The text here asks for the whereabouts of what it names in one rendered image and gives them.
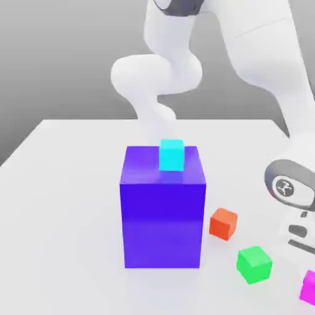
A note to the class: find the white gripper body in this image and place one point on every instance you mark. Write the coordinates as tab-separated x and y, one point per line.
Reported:
301	247

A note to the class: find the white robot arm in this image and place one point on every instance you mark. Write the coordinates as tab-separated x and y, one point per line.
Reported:
260	49

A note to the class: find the small magenta cube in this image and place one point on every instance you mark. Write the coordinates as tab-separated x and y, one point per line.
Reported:
308	288

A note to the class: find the small green cube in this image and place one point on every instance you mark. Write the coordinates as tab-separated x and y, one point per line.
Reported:
253	264

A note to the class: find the small red cube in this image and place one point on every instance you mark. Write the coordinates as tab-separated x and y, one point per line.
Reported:
222	222

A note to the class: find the small cyan cube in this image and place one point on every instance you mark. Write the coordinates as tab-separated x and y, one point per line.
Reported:
171	156

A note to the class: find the large purple box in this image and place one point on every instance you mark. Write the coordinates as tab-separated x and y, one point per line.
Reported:
162	221

